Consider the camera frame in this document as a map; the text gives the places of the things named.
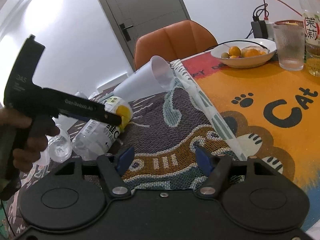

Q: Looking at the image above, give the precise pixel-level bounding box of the clear plastic cup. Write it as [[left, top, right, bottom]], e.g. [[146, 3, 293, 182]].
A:
[[35, 124, 72, 166]]

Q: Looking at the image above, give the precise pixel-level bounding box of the white frosted cup on rug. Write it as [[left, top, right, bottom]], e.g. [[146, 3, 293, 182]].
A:
[[113, 56, 175, 102]]

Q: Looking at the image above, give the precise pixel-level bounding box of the person's left hand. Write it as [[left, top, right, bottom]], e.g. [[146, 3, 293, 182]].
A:
[[1, 107, 60, 174]]

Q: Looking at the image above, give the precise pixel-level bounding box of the patterned woven tablecloth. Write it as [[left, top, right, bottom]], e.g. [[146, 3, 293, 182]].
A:
[[9, 60, 241, 239]]

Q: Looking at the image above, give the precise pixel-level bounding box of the orange cat mat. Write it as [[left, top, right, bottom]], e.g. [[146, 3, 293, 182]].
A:
[[183, 53, 319, 239]]

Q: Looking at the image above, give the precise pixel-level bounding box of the white fruit bowl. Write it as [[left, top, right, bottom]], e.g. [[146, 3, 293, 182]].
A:
[[210, 38, 276, 69]]

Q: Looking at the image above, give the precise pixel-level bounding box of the grey door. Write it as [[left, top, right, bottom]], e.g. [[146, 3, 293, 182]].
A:
[[98, 0, 190, 70]]

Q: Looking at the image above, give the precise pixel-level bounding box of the orange leather chair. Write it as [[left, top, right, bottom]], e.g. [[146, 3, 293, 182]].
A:
[[133, 20, 218, 69]]

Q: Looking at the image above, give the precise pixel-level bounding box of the black power adapter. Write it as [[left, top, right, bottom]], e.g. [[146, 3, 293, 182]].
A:
[[251, 21, 268, 39]]

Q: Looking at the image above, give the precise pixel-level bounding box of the ribbed clear glass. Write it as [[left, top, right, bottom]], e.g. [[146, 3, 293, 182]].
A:
[[273, 24, 305, 71]]

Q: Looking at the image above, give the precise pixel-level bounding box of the jasmine tea bottle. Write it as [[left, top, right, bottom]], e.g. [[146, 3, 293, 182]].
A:
[[299, 0, 319, 77]]

